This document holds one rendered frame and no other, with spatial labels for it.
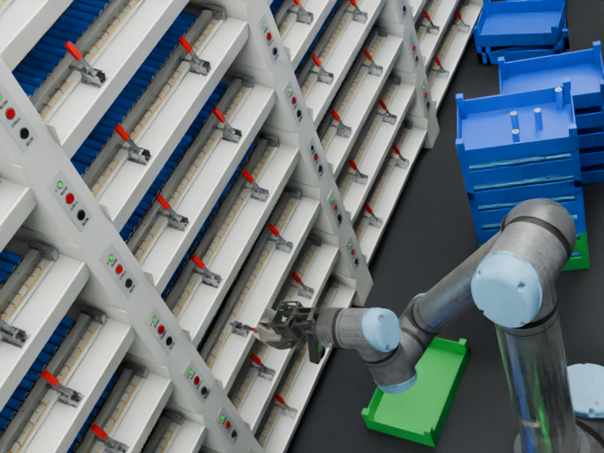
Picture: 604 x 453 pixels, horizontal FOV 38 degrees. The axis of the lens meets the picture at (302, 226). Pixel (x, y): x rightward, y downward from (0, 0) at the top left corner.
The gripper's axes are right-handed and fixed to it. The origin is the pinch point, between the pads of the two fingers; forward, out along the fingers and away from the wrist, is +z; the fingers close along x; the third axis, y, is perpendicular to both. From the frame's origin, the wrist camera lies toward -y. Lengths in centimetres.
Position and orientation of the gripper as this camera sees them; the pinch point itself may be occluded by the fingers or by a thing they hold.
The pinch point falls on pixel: (262, 330)
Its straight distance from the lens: 210.3
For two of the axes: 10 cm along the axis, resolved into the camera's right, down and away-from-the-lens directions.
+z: -7.9, 0.4, 6.1
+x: -3.8, 7.5, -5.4
